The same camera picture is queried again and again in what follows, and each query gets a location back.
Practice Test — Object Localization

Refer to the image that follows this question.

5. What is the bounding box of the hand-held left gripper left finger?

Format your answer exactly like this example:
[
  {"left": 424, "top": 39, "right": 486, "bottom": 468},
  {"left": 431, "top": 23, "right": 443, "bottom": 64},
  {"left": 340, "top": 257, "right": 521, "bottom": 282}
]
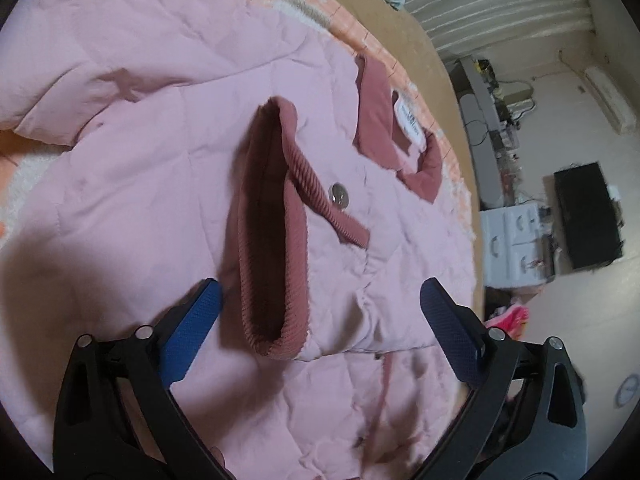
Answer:
[{"left": 52, "top": 277, "right": 236, "bottom": 480}]

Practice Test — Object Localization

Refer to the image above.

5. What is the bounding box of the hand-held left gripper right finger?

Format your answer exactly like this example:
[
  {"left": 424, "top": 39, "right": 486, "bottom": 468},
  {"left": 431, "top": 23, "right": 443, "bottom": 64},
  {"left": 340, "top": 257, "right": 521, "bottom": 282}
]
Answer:
[{"left": 410, "top": 276, "right": 588, "bottom": 480}]

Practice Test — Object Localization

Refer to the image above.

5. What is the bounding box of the pink quilted jacket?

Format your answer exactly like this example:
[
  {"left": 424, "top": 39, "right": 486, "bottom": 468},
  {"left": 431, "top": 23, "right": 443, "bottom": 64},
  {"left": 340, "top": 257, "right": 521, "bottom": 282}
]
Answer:
[{"left": 0, "top": 0, "right": 476, "bottom": 480}]

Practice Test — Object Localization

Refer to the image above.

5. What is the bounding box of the bright pink clothes heap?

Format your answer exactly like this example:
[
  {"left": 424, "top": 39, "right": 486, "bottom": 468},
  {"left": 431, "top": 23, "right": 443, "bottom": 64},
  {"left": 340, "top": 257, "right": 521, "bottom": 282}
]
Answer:
[{"left": 485, "top": 287, "right": 531, "bottom": 336}]

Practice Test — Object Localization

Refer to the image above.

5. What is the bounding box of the white drawer cabinet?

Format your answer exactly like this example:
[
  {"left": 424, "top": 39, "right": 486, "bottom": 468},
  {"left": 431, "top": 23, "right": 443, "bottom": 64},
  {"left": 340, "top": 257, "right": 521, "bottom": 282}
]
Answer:
[{"left": 480, "top": 204, "right": 556, "bottom": 288}]

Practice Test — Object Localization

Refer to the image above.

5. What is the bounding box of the grey vanity desk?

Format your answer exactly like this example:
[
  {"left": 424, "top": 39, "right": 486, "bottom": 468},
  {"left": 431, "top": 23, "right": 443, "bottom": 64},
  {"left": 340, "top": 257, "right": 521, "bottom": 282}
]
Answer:
[{"left": 452, "top": 57, "right": 506, "bottom": 211}]

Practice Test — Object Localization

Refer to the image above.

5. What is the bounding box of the black flat television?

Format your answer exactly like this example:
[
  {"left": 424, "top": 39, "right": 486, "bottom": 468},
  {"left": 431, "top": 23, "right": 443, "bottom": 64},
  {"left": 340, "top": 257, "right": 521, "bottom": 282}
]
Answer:
[{"left": 553, "top": 162, "right": 626, "bottom": 271}]

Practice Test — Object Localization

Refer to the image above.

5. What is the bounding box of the clutter of small desk items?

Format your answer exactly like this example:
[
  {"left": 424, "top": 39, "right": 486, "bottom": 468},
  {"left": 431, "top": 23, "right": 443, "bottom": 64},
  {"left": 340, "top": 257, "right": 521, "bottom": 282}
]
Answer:
[{"left": 475, "top": 59, "right": 536, "bottom": 161}]

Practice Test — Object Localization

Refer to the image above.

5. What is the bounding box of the white air conditioner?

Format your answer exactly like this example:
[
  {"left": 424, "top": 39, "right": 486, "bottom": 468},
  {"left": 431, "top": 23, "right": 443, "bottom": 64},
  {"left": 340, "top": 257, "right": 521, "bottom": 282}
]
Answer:
[{"left": 584, "top": 66, "right": 638, "bottom": 133}]

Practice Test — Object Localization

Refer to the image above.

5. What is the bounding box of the white pleated curtain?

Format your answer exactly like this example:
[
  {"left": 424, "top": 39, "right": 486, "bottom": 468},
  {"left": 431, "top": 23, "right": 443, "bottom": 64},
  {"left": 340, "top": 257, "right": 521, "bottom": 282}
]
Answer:
[{"left": 375, "top": 0, "right": 601, "bottom": 56}]

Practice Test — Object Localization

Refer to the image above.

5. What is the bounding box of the orange checked blanket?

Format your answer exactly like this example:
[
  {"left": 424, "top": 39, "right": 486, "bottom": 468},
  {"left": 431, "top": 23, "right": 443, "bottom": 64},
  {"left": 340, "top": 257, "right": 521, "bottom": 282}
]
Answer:
[{"left": 0, "top": 0, "right": 476, "bottom": 281}]

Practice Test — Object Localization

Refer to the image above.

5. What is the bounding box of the round white wall clock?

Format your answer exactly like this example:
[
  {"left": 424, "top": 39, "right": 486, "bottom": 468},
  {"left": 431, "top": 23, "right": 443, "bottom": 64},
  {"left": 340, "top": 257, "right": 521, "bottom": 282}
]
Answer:
[{"left": 615, "top": 375, "right": 640, "bottom": 408}]

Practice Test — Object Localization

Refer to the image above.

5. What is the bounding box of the black cable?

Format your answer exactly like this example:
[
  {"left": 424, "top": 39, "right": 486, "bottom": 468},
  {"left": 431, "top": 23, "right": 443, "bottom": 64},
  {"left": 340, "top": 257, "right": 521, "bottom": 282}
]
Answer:
[{"left": 464, "top": 119, "right": 490, "bottom": 147}]

